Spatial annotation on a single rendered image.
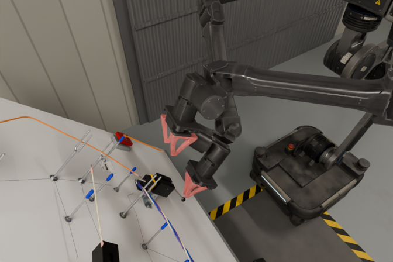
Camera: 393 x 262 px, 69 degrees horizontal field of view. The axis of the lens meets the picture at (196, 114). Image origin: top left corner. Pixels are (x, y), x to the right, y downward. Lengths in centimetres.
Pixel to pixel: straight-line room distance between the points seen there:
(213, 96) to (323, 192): 151
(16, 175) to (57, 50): 136
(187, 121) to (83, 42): 139
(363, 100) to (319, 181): 143
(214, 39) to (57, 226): 65
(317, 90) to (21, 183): 62
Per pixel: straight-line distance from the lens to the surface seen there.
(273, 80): 65
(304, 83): 64
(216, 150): 82
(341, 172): 214
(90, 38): 199
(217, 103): 60
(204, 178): 86
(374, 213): 238
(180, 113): 67
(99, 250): 57
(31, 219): 63
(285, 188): 195
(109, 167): 88
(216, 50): 92
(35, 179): 70
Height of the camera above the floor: 186
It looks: 46 degrees down
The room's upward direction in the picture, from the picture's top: 1 degrees counter-clockwise
